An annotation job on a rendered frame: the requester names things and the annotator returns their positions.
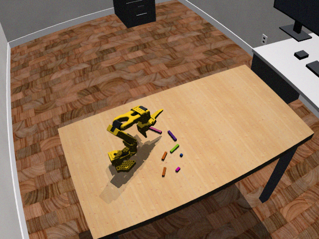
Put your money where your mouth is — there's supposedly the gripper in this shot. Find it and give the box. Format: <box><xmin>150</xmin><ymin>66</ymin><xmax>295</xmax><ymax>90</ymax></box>
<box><xmin>137</xmin><ymin>109</ymin><xmax>163</xmax><ymax>138</ymax></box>

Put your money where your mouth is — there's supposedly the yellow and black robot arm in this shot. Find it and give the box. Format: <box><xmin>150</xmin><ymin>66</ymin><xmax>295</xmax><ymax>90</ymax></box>
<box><xmin>107</xmin><ymin>106</ymin><xmax>151</xmax><ymax>173</ymax></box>

